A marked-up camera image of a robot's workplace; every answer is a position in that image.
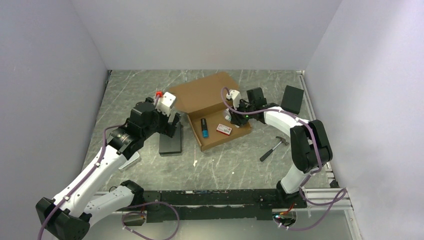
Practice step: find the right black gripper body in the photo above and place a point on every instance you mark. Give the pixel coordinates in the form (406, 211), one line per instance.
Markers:
(241, 119)

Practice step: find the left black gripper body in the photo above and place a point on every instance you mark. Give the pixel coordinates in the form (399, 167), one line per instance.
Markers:
(160, 120)

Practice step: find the small red white card box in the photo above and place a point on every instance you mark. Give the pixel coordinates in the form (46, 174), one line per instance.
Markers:
(223, 129)

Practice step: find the black blue marker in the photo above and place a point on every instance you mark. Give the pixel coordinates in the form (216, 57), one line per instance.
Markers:
(204, 128)

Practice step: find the brown cardboard box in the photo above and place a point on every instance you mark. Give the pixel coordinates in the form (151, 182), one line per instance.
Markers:
(201, 98)

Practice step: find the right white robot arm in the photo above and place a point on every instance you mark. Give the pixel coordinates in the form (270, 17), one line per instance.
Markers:
(310, 146)

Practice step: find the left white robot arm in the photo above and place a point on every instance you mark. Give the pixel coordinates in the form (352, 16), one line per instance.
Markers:
(71, 212)

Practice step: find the black square box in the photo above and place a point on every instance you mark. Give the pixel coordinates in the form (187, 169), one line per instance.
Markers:
(292, 99)

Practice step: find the black rectangular block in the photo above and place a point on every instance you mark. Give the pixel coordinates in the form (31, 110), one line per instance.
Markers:
(171, 146)

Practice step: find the silver metal tin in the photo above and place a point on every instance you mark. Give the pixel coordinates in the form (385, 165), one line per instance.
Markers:
(130, 161)

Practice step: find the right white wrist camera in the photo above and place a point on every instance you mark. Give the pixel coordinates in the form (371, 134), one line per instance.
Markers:
(235, 97)

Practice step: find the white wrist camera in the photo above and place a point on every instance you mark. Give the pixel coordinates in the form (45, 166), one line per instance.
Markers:
(235, 97)
(164, 102)

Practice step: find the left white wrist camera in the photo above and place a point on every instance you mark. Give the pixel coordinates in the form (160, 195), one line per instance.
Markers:
(164, 102)

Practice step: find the black handled claw hammer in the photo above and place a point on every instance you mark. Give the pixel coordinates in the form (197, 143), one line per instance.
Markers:
(281, 141)

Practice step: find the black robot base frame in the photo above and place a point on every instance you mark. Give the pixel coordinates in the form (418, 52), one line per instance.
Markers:
(259, 204)

